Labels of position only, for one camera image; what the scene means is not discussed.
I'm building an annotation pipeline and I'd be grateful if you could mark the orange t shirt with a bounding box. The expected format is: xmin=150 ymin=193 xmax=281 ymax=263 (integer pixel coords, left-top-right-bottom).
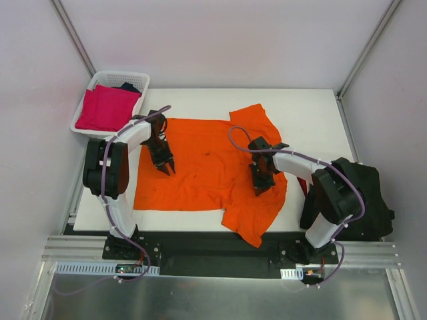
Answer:
xmin=133 ymin=104 xmax=288 ymax=247

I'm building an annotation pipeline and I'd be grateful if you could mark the pink t shirt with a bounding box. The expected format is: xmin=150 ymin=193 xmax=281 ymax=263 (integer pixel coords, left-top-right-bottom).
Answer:
xmin=75 ymin=85 xmax=142 ymax=132

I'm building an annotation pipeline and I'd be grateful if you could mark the left white cable duct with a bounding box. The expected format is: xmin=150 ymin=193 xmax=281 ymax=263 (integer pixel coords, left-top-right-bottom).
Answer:
xmin=55 ymin=262 xmax=160 ymax=277

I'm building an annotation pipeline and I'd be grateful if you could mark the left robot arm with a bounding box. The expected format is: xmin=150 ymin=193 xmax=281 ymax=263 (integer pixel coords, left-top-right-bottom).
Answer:
xmin=82 ymin=105 xmax=175 ymax=264

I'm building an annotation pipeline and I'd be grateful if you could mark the dark navy t shirt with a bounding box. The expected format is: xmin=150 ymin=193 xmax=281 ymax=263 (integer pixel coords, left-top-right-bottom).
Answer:
xmin=119 ymin=82 xmax=141 ymax=95

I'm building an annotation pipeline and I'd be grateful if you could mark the right white cable duct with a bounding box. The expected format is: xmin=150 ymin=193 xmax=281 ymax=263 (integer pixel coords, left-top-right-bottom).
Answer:
xmin=280 ymin=267 xmax=304 ymax=281

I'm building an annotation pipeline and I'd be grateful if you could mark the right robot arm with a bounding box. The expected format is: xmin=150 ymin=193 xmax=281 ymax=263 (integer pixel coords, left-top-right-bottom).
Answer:
xmin=248 ymin=137 xmax=366 ymax=265

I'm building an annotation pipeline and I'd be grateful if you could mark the aluminium frame post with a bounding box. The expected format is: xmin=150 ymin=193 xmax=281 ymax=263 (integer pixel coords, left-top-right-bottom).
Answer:
xmin=49 ymin=0 xmax=97 ymax=77
xmin=336 ymin=0 xmax=404 ymax=101

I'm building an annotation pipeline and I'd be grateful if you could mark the black t shirt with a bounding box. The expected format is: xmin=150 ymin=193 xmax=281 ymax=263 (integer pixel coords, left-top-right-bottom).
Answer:
xmin=300 ymin=163 xmax=395 ymax=241

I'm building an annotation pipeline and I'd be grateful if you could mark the red t shirt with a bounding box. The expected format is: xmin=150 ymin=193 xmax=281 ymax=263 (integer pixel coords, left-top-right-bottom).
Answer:
xmin=297 ymin=177 xmax=308 ymax=197

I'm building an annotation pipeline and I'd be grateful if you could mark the left aluminium frame post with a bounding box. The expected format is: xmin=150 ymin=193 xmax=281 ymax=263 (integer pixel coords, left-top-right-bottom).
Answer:
xmin=49 ymin=0 xmax=97 ymax=77

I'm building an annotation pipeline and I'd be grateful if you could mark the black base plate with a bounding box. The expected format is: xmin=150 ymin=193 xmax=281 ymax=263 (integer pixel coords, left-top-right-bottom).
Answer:
xmin=101 ymin=231 xmax=340 ymax=277

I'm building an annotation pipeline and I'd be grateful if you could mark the right aluminium frame post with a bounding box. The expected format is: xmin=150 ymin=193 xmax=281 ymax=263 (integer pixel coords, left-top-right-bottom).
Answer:
xmin=336 ymin=0 xmax=404 ymax=101

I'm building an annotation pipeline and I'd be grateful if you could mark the white cable duct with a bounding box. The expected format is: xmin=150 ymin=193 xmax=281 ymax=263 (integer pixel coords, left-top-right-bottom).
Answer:
xmin=280 ymin=267 xmax=304 ymax=281
xmin=55 ymin=262 xmax=160 ymax=277

